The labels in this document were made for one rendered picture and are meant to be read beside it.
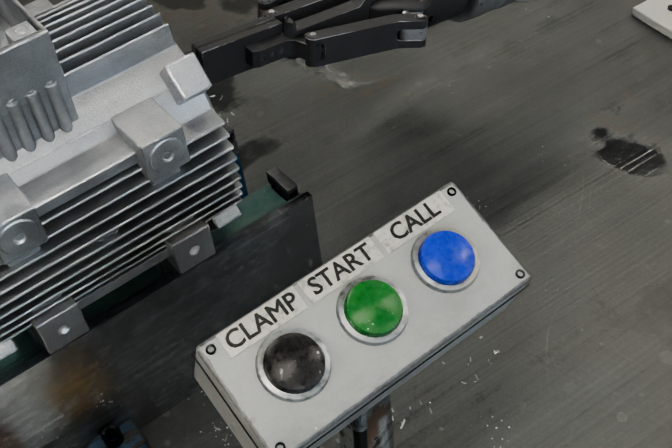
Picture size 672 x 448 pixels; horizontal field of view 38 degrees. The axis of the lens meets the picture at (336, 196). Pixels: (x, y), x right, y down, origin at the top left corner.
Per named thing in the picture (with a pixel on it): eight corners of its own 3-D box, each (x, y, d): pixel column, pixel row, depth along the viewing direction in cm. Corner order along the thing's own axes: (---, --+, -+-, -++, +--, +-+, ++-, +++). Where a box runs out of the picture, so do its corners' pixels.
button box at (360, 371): (267, 486, 50) (277, 466, 45) (189, 374, 52) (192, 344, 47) (507, 308, 56) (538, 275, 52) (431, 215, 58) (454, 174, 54)
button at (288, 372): (284, 411, 48) (288, 402, 46) (249, 362, 49) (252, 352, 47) (332, 377, 49) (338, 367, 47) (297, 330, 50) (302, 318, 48)
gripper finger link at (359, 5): (390, 17, 80) (401, 24, 79) (280, 63, 75) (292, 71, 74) (393, -27, 78) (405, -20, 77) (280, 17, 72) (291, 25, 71)
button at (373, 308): (363, 355, 50) (370, 345, 48) (328, 309, 50) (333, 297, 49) (408, 324, 51) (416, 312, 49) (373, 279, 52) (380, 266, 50)
